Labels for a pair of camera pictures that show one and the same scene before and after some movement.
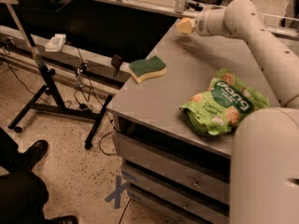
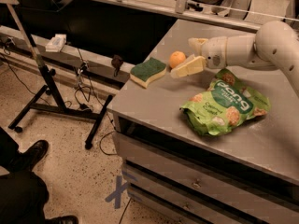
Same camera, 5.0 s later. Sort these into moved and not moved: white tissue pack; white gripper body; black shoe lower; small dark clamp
Moved: white gripper body
Not moved: small dark clamp; white tissue pack; black shoe lower
